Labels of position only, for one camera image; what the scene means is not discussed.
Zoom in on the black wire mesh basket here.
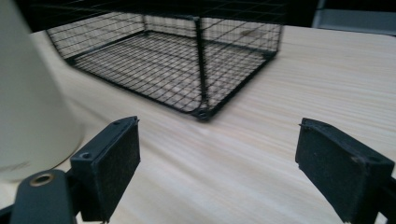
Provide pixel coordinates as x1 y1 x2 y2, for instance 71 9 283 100
18 0 289 121

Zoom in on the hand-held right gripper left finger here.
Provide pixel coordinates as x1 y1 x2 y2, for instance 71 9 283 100
69 116 141 224

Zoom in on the white cup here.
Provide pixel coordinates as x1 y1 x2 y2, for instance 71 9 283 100
0 0 86 183

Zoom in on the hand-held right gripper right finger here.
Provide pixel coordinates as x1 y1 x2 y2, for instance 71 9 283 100
294 117 396 224

